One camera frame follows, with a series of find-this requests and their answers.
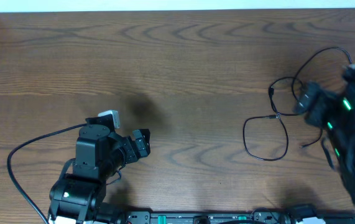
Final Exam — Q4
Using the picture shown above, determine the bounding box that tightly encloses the black usb cable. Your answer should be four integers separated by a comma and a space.
290, 46, 354, 149

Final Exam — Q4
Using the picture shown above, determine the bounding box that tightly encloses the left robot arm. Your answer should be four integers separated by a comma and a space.
48, 124, 150, 223

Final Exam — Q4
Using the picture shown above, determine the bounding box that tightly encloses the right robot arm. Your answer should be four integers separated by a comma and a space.
295, 64, 355, 205

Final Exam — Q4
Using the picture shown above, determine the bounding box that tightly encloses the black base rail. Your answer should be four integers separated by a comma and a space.
102, 203, 355, 224

